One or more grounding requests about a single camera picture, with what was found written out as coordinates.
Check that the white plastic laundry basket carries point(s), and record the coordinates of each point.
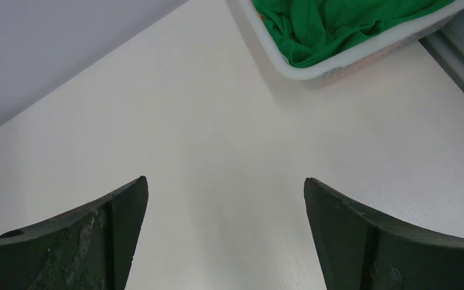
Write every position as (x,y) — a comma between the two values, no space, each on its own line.
(336,67)

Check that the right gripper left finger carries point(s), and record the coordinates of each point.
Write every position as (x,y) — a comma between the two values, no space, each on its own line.
(89,247)

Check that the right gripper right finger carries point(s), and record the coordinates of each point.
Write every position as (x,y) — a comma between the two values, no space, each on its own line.
(359,247)

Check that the green t shirt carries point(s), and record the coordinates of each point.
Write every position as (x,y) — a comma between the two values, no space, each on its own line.
(307,32)

